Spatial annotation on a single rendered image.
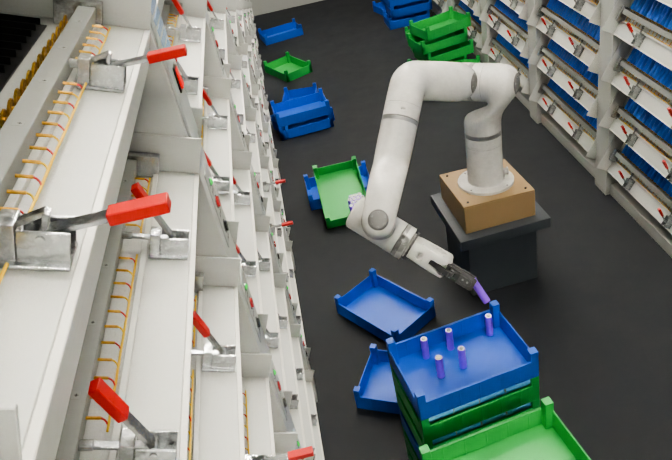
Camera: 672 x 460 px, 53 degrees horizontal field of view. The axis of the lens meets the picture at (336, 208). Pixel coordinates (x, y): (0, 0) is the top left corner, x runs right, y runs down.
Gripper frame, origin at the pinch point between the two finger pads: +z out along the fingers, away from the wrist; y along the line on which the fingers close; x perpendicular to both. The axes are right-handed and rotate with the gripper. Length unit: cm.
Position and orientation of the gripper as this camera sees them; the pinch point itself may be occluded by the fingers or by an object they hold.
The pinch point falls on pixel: (466, 280)
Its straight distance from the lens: 163.3
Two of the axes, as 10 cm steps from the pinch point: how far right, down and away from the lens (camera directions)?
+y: 2.1, -1.1, 9.7
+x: -4.9, 8.5, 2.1
